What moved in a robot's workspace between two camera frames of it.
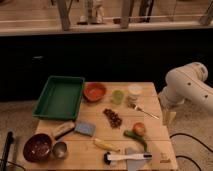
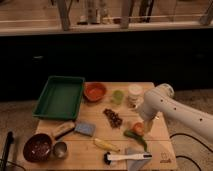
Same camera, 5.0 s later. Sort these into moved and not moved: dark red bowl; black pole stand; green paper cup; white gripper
Moved: white gripper
Not moved: green paper cup; black pole stand; dark red bowl
